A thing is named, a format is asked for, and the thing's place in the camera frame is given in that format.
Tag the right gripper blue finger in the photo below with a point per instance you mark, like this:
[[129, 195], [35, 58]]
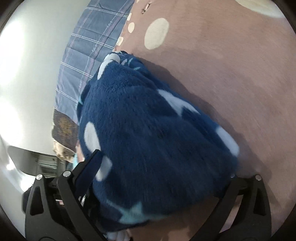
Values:
[[85, 172]]

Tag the navy star fleece garment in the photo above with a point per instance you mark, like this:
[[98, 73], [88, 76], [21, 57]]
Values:
[[160, 154]]

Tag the light blue blanket edge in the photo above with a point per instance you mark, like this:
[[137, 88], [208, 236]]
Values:
[[75, 161]]

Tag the dark floral pillow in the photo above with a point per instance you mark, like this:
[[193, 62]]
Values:
[[65, 135]]

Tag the white bedside shelf unit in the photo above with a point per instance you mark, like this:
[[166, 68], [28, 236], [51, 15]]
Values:
[[33, 163]]

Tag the blue plaid pillow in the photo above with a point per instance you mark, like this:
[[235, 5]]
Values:
[[94, 36]]

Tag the pink polka dot bedsheet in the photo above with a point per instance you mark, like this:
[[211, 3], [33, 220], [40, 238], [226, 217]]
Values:
[[235, 60]]

